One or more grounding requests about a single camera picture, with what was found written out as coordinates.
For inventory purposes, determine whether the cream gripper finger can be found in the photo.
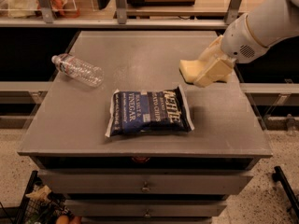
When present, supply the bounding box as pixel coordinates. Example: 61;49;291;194
193;58;235;88
198;35;223;62

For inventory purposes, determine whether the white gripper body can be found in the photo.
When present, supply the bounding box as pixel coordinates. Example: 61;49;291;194
221;14;269;63

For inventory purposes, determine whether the yellow sponge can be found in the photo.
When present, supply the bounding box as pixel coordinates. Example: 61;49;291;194
178;59;232;84

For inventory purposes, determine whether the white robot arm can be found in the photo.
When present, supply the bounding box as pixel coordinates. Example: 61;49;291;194
192;0;299;87

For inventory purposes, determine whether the blue potato chip bag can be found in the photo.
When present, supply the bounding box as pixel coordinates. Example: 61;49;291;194
106;85;194;137

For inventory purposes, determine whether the grey drawer cabinet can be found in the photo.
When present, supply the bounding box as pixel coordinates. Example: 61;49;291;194
20;31;272;224

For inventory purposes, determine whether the black metal stand leg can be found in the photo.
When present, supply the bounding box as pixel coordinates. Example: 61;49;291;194
272;166;299;218

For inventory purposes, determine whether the clear plastic water bottle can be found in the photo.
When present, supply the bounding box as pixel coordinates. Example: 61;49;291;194
51;53;104;87

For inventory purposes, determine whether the upper grey drawer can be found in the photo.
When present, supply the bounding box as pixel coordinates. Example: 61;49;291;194
38;169;252;195

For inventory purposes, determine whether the grey drawer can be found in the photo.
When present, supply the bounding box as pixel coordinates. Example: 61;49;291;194
38;169;252;195
66;200;227;217

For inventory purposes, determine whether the lower grey drawer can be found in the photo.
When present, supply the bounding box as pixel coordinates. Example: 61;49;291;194
66;200;227;217

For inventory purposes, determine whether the clear acrylic box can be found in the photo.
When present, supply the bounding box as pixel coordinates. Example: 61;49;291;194
0;0;79;18

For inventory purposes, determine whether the grey metal shelf rail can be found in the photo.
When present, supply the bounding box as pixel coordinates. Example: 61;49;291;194
0;18;227;31

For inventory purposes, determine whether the black wire basket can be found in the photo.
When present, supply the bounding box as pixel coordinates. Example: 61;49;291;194
0;171;82;224

